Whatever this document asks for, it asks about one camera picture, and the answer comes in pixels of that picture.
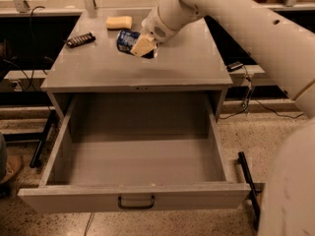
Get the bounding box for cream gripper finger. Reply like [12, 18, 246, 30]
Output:
[131, 33, 157, 57]

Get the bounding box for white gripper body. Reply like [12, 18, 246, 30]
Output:
[141, 7, 174, 43]

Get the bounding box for blue pepsi can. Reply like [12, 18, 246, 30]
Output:
[116, 29, 158, 59]

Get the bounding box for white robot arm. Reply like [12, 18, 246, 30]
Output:
[132, 0, 315, 236]

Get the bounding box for grey cabinet counter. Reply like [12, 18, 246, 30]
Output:
[41, 7, 234, 122]

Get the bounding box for grey open top drawer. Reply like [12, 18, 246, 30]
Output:
[19, 92, 250, 213]

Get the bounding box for yellow sponge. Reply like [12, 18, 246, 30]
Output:
[105, 16, 133, 30]

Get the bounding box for dark snack bar packet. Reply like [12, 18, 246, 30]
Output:
[66, 32, 95, 48]

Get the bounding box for small black device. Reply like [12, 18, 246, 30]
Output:
[226, 61, 243, 72]

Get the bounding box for black left cabinet leg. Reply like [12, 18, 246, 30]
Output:
[30, 110, 56, 168]

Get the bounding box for black cabinet leg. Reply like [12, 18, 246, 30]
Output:
[238, 151, 261, 230]
[30, 110, 56, 168]

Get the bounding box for brown shoe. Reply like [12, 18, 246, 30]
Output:
[0, 155, 23, 184]

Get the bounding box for black right cabinet leg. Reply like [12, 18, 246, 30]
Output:
[238, 151, 261, 230]

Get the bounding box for black cable on left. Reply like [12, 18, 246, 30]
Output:
[0, 5, 55, 113]

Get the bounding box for black cable on floor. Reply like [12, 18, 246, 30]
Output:
[219, 66, 306, 121]

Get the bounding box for black drawer handle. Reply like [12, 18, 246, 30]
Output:
[117, 196, 156, 210]

